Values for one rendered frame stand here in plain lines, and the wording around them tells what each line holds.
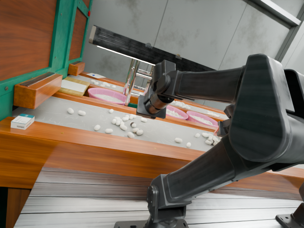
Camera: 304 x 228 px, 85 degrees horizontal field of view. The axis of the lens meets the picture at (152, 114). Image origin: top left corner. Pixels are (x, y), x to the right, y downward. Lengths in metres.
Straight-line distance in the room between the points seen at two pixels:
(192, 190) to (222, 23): 2.86
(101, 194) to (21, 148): 0.26
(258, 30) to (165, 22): 1.63
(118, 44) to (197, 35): 2.16
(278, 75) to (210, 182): 0.17
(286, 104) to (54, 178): 0.54
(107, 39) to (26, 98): 0.37
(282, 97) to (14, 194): 0.71
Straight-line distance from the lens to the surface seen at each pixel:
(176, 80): 0.38
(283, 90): 0.23
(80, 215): 0.49
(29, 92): 0.65
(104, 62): 2.46
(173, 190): 0.36
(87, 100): 0.92
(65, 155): 0.57
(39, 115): 0.74
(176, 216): 0.44
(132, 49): 0.75
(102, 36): 0.76
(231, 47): 3.19
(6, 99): 0.64
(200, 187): 0.31
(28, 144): 0.58
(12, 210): 0.77
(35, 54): 0.80
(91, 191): 0.54
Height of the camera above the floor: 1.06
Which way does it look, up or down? 17 degrees down
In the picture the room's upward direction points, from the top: 19 degrees clockwise
